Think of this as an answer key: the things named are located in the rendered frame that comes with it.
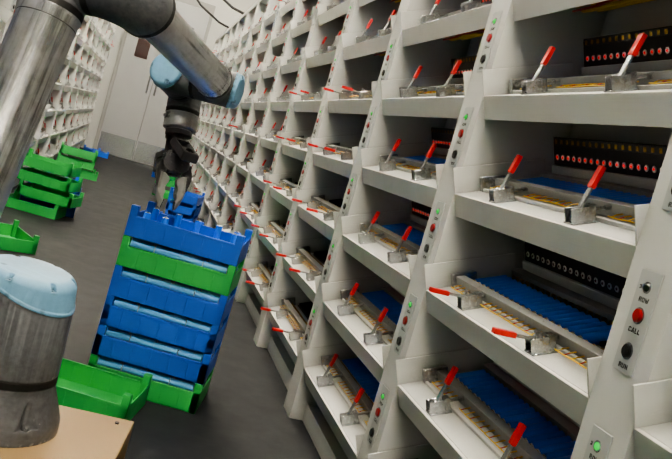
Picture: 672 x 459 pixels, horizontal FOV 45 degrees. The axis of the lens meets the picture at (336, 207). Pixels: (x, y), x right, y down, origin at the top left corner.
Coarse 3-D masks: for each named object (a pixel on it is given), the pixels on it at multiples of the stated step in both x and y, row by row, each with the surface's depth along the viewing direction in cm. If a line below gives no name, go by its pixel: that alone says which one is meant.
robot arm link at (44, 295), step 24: (0, 264) 131; (24, 264) 135; (48, 264) 140; (0, 288) 128; (24, 288) 128; (48, 288) 129; (72, 288) 134; (0, 312) 128; (24, 312) 128; (48, 312) 130; (72, 312) 135; (0, 336) 128; (24, 336) 128; (48, 336) 131; (0, 360) 128; (24, 360) 129; (48, 360) 132
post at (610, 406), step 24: (648, 216) 98; (648, 240) 97; (648, 264) 95; (624, 288) 98; (624, 312) 97; (648, 336) 92; (648, 360) 91; (600, 384) 98; (624, 384) 94; (600, 408) 97; (624, 408) 93; (624, 432) 92; (576, 456) 99; (624, 456) 91
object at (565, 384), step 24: (432, 264) 158; (456, 264) 159; (480, 264) 160; (504, 264) 161; (528, 264) 156; (576, 288) 139; (432, 312) 155; (456, 312) 142; (480, 312) 140; (480, 336) 132; (504, 336) 126; (504, 360) 124; (528, 360) 115; (552, 360) 114; (600, 360) 99; (528, 384) 116; (552, 384) 109; (576, 384) 104; (576, 408) 103
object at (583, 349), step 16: (464, 288) 153; (480, 288) 146; (480, 304) 141; (496, 304) 139; (512, 304) 134; (528, 320) 127; (544, 320) 124; (560, 336) 117; (576, 336) 116; (560, 352) 114; (576, 352) 113; (592, 352) 109
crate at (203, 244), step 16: (128, 224) 208; (144, 224) 208; (160, 224) 207; (192, 224) 227; (160, 240) 208; (176, 240) 208; (192, 240) 208; (208, 240) 208; (224, 240) 227; (240, 240) 208; (208, 256) 208; (224, 256) 208; (240, 256) 211
